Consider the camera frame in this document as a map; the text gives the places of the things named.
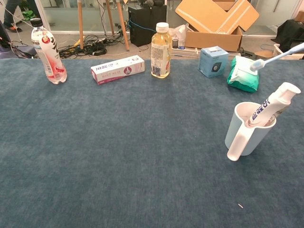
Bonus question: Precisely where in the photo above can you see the light blue cup white handle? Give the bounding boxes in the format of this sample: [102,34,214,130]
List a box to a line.
[224,101,277,162]

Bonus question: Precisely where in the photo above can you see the white toothpaste tube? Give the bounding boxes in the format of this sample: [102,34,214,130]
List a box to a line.
[247,82,301,127]

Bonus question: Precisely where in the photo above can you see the light blue toothbrush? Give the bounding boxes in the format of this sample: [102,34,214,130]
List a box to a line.
[249,42,304,72]

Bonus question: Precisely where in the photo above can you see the white pink toothpaste box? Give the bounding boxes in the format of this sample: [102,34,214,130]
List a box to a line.
[90,55,146,86]

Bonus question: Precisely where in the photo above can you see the yellow tea bottle white cap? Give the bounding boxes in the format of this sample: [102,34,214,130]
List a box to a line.
[151,22,172,78]

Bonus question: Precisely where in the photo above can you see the clear bottle red label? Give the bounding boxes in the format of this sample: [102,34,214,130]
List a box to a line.
[30,18,68,85]

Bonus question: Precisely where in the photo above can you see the aluminium profile rails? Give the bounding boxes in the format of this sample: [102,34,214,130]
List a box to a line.
[171,47,200,58]

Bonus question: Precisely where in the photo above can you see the small blue cardboard box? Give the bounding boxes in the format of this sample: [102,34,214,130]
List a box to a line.
[198,46,229,78]

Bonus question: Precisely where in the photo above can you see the black computer tower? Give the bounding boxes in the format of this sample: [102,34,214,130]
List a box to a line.
[128,4,167,48]

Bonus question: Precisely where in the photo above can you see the white plastic bag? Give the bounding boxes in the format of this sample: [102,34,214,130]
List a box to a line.
[169,23,187,47]

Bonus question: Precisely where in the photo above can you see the blue carpet table mat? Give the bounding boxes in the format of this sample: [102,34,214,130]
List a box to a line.
[0,58,304,228]

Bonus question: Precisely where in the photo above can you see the wooden easel leg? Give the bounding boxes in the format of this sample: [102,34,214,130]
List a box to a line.
[115,0,130,52]
[105,0,115,36]
[77,0,85,50]

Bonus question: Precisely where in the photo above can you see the open brown cardboard box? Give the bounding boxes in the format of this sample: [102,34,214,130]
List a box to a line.
[175,0,260,52]

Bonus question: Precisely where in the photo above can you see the green wet wipes pack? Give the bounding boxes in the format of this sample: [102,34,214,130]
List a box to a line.
[227,56,260,93]

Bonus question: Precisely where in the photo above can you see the white plastic basket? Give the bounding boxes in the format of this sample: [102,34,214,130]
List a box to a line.
[272,43,304,60]

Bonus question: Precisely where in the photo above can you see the green plant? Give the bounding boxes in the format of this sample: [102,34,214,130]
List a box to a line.
[22,0,38,21]

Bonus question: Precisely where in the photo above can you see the black cloth covered object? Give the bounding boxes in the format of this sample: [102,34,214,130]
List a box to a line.
[276,19,304,55]

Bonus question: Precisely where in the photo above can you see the dark blue padded seat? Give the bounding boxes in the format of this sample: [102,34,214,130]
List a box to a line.
[0,20,36,59]

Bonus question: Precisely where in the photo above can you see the person in blue jeans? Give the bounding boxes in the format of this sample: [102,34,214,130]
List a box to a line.
[2,0,23,33]

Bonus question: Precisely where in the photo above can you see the tangle of black cables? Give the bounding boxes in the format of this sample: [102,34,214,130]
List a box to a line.
[58,34,130,57]

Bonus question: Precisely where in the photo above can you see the black metal bracket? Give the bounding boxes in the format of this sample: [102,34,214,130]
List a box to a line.
[238,47,257,60]

